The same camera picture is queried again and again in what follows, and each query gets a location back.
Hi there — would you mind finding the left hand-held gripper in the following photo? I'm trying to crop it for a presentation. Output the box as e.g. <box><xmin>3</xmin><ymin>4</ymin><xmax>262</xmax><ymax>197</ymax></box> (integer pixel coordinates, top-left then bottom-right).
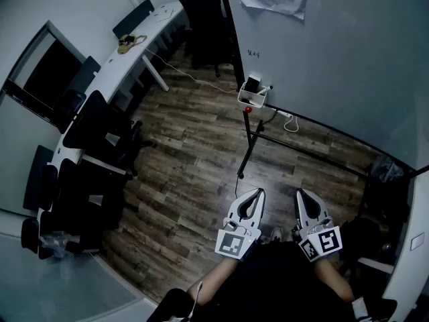
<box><xmin>214</xmin><ymin>188</ymin><xmax>266</xmax><ymax>260</ymax></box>

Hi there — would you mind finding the person's black clothing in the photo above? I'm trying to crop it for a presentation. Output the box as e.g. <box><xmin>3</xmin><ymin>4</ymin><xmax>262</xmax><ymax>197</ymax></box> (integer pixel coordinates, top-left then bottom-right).
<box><xmin>147</xmin><ymin>239</ymin><xmax>400</xmax><ymax>322</ymax></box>

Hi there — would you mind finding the long white cable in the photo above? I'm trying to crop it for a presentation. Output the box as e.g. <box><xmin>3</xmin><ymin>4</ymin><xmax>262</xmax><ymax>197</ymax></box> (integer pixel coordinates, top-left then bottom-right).
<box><xmin>143</xmin><ymin>47</ymin><xmax>241</xmax><ymax>95</ymax></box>
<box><xmin>284</xmin><ymin>114</ymin><xmax>299</xmax><ymax>133</ymax></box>

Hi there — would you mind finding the white marker tray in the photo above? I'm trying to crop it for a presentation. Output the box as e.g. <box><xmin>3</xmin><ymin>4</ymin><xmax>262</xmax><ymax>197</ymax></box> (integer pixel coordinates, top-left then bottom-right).
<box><xmin>237</xmin><ymin>74</ymin><xmax>269</xmax><ymax>109</ymax></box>

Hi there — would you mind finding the dark desk divider panel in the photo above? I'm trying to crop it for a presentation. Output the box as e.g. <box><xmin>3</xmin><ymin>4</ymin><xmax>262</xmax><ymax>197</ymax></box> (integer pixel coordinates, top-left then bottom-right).
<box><xmin>22</xmin><ymin>145</ymin><xmax>54</xmax><ymax>211</ymax></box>
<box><xmin>75</xmin><ymin>55</ymin><xmax>101</xmax><ymax>93</ymax></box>
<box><xmin>112</xmin><ymin>0</ymin><xmax>155</xmax><ymax>40</ymax></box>

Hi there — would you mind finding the person's left forearm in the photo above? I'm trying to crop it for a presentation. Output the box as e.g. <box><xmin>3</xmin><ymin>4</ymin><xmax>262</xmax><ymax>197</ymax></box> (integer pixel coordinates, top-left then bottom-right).
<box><xmin>186</xmin><ymin>256</ymin><xmax>243</xmax><ymax>307</ymax></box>

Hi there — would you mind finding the olive cloth bag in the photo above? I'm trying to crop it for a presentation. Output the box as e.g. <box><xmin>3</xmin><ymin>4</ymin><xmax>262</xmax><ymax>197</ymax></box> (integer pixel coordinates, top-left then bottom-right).
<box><xmin>116</xmin><ymin>34</ymin><xmax>148</xmax><ymax>55</ymax></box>

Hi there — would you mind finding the white side table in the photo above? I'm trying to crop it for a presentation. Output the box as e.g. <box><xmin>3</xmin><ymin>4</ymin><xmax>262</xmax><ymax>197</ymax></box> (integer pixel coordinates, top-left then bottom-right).
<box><xmin>381</xmin><ymin>169</ymin><xmax>429</xmax><ymax>315</ymax></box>

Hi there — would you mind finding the clear plastic bag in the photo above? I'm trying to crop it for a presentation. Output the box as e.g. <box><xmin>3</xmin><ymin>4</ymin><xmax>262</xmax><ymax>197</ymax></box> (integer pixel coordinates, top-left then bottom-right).
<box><xmin>39</xmin><ymin>231</ymin><xmax>73</xmax><ymax>260</ymax></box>

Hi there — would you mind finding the small pale card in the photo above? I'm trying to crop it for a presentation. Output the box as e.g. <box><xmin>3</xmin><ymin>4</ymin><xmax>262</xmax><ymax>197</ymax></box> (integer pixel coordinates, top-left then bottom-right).
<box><xmin>410</xmin><ymin>233</ymin><xmax>426</xmax><ymax>251</ymax></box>

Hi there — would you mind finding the person's right forearm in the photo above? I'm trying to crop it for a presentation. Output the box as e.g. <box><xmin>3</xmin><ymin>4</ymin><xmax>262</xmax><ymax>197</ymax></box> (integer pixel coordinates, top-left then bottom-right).
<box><xmin>313</xmin><ymin>257</ymin><xmax>355</xmax><ymax>303</ymax></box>

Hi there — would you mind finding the white power strip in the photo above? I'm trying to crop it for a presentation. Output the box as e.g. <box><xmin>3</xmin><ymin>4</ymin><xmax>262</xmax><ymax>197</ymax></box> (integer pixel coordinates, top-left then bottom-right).
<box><xmin>264</xmin><ymin>105</ymin><xmax>292</xmax><ymax>119</ymax></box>

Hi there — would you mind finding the black office chair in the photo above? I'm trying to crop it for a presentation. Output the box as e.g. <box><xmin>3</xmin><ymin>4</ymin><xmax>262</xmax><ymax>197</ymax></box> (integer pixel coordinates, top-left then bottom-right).
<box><xmin>53</xmin><ymin>89</ymin><xmax>157</xmax><ymax>180</ymax></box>
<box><xmin>177</xmin><ymin>0</ymin><xmax>235</xmax><ymax>78</ymax></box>
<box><xmin>20</xmin><ymin>209</ymin><xmax>103</xmax><ymax>260</ymax></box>
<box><xmin>38</xmin><ymin>159</ymin><xmax>125</xmax><ymax>217</ymax></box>

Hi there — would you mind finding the white paper sheet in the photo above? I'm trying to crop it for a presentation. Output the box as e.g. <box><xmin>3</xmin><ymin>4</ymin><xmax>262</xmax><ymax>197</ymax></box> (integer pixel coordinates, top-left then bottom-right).
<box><xmin>152</xmin><ymin>7</ymin><xmax>177</xmax><ymax>23</ymax></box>

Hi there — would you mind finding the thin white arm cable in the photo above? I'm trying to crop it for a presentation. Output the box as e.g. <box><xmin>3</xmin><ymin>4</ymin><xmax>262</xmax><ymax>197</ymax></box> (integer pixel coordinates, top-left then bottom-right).
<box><xmin>187</xmin><ymin>282</ymin><xmax>204</xmax><ymax>320</ymax></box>

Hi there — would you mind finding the dark window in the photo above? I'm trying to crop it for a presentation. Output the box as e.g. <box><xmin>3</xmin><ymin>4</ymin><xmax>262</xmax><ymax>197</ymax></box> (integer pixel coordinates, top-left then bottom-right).
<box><xmin>3</xmin><ymin>20</ymin><xmax>86</xmax><ymax>113</ymax></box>

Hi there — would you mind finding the long curved white desk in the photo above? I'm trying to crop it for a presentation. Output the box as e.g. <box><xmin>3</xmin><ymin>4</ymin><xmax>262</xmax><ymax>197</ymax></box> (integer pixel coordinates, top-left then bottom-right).
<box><xmin>36</xmin><ymin>1</ymin><xmax>188</xmax><ymax>237</ymax></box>

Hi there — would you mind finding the glass whiteboard with black frame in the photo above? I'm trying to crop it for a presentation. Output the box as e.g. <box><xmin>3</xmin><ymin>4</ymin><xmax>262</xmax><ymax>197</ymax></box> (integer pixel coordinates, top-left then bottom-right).
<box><xmin>216</xmin><ymin>0</ymin><xmax>429</xmax><ymax>176</ymax></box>

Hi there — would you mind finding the bin with plastic liner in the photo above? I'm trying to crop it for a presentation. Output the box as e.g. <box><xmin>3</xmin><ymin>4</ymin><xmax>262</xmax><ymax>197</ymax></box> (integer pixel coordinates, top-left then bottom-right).
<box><xmin>367</xmin><ymin>154</ymin><xmax>408</xmax><ymax>187</ymax></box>

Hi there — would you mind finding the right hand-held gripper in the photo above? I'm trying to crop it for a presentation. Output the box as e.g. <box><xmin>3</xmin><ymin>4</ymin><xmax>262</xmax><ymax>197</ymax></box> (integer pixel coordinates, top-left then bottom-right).
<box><xmin>293</xmin><ymin>188</ymin><xmax>344</xmax><ymax>263</ymax></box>

